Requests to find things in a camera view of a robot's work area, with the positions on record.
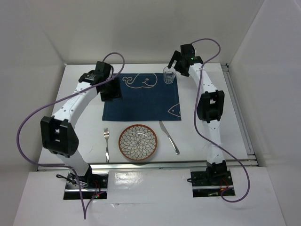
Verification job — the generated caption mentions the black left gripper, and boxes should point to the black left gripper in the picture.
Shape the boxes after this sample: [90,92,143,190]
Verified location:
[100,77,123,102]

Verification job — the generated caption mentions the clear drinking glass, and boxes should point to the clear drinking glass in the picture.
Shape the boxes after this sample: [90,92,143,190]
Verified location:
[163,66,176,84]

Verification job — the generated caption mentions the blue whale placemat cloth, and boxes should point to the blue whale placemat cloth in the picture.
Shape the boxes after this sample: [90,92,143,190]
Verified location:
[102,73,181,121]

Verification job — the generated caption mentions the silver fork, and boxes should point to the silver fork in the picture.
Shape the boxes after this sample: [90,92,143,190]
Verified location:
[103,128,110,163]

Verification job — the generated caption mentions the floral patterned plate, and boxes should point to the floral patterned plate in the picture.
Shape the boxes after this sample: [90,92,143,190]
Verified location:
[118,124,158,161]

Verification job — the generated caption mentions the silver table knife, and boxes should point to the silver table knife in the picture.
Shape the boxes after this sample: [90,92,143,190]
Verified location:
[159,121,180,155]

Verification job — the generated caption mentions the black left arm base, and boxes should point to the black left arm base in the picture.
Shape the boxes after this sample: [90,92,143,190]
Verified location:
[56,173,109,200]

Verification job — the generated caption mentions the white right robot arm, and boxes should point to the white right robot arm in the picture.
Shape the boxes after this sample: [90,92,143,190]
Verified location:
[167,44,227,185]

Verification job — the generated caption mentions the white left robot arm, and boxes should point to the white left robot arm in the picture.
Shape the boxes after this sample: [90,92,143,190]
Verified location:
[40,61,121,188]

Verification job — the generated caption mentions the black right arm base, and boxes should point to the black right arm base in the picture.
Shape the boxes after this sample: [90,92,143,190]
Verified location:
[187,169,235,198]

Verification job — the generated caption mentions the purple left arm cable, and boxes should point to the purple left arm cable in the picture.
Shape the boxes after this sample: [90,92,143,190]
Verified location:
[16,52,125,219]

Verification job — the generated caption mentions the aluminium table frame rail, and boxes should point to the aluminium table frame rail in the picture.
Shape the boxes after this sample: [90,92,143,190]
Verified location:
[37,63,259,171]

